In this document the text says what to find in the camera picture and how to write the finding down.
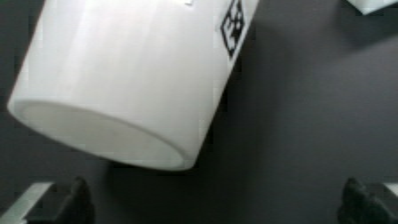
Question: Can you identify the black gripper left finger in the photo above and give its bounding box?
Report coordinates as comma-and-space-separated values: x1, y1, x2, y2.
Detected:
26, 177, 97, 224

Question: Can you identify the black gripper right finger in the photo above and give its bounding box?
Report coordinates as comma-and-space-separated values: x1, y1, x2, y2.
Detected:
338, 178, 398, 224

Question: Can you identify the white lamp hood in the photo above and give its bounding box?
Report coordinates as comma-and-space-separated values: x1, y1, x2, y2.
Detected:
8, 0, 262, 171

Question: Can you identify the white lamp base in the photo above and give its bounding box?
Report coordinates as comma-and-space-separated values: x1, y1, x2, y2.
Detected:
345, 0, 398, 15

